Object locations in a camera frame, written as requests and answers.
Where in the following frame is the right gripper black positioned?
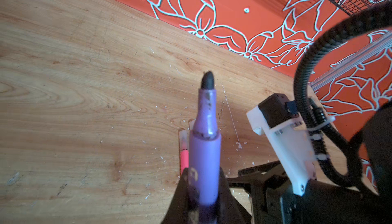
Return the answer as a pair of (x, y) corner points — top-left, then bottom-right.
(217, 161), (392, 224)

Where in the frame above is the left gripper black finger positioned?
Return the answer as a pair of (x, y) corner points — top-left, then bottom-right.
(161, 168), (189, 224)

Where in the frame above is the purple marker pen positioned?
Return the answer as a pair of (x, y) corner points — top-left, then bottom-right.
(188, 71), (222, 224)

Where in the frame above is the pink marker pen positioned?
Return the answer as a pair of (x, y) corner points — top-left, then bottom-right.
(179, 130), (189, 174)

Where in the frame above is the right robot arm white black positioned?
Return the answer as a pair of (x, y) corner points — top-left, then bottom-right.
(228, 95), (392, 224)

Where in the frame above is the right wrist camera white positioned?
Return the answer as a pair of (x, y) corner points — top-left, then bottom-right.
(247, 93), (330, 196)

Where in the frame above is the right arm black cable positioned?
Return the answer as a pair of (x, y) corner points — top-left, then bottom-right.
(293, 1), (392, 191)

